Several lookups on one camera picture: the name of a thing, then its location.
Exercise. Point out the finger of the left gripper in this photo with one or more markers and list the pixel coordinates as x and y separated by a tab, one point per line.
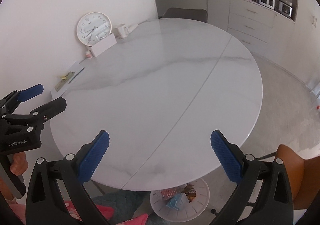
25	95
47	111

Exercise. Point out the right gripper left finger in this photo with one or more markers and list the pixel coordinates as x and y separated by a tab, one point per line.
76	169

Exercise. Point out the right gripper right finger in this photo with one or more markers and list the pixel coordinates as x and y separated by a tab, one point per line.
242	169

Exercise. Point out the blue face mask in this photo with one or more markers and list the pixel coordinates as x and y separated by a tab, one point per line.
178	202

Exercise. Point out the white trash bin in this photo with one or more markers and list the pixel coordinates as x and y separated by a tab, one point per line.
190	212

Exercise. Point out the left hand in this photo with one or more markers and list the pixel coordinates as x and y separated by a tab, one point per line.
18	167

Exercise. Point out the yellow clip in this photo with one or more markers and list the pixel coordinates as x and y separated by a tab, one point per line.
67	76

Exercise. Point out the green pencil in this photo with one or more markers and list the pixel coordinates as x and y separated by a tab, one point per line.
72	78

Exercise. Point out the white paper sheet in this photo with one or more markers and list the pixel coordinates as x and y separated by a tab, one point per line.
62	86

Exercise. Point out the brown snack wrapper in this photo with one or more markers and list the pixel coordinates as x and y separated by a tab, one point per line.
190	192

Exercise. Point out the orange chair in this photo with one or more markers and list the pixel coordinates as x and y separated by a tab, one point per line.
303	175

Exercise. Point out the pink small wrapper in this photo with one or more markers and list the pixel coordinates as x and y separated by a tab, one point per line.
169	193

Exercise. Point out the white rectangular box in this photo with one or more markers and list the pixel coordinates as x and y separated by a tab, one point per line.
103	45

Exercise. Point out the white mug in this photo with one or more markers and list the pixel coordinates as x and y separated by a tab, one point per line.
121	31

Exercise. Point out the white drawer cabinet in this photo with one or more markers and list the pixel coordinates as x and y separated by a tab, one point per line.
260	29

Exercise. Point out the silver microwave oven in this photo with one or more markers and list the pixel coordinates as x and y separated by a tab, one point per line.
284	7

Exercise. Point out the white wall clock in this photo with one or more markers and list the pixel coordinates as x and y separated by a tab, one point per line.
93	28

